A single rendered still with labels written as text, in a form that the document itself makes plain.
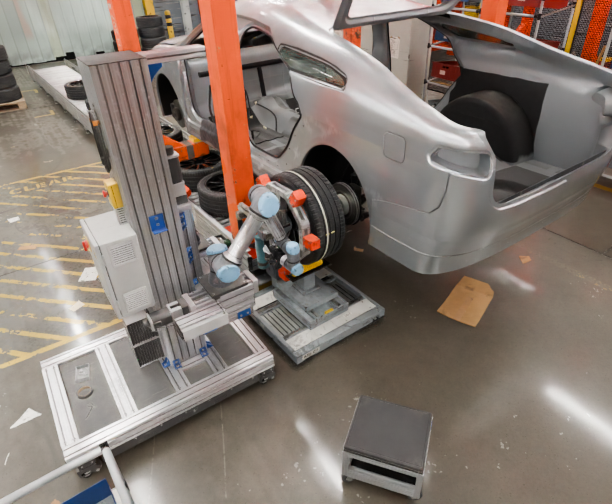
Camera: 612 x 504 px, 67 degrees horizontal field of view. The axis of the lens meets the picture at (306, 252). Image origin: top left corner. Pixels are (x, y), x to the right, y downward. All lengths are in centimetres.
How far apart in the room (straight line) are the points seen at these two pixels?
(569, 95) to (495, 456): 257
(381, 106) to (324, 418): 187
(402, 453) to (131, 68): 218
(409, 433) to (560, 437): 101
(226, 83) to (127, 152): 97
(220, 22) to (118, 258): 149
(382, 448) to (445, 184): 137
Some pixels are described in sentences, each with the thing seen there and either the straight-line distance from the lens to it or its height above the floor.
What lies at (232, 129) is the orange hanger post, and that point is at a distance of 318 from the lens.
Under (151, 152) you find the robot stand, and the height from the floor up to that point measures 161.
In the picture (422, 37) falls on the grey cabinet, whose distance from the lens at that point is 780.
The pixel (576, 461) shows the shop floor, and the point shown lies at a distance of 316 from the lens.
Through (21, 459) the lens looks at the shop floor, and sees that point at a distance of 335.
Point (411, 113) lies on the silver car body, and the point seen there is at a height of 166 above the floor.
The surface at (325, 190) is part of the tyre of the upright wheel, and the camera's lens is 298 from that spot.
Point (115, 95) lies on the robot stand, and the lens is 232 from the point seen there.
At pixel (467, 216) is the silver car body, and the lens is 261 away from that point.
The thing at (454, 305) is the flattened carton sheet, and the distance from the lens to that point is 385.
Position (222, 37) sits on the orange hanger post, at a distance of 306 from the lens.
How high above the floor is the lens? 241
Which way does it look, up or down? 33 degrees down
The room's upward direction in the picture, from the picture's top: 2 degrees counter-clockwise
